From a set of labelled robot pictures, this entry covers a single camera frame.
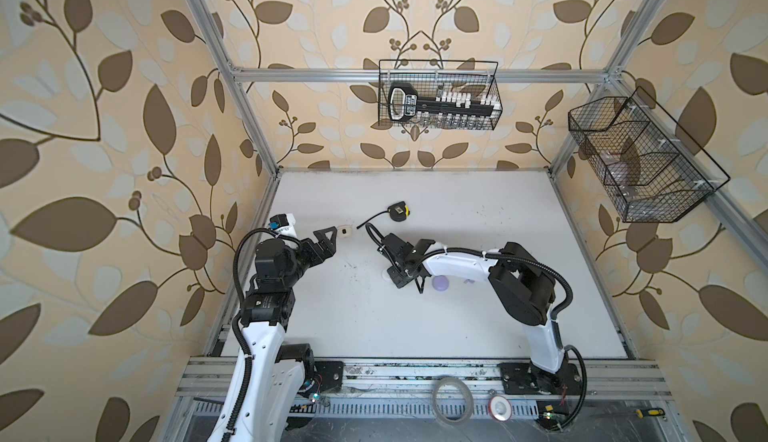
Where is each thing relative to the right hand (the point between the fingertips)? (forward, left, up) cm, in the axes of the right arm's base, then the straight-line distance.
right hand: (401, 275), depth 92 cm
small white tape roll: (-35, -22, +1) cm, 41 cm away
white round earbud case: (-1, +5, +1) cm, 5 cm away
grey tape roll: (-30, -14, +3) cm, 34 cm away
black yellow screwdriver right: (-37, -57, +1) cm, 68 cm away
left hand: (+1, +20, +23) cm, 30 cm away
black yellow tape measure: (+23, 0, +3) cm, 23 cm away
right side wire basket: (+10, -62, +34) cm, 72 cm away
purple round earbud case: (-4, -12, +1) cm, 12 cm away
